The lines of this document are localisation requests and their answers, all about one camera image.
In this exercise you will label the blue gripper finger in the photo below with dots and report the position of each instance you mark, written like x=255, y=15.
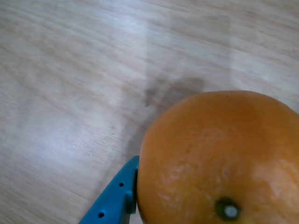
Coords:
x=112, y=198

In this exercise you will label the small orange with green stem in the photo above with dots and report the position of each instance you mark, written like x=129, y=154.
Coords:
x=215, y=158

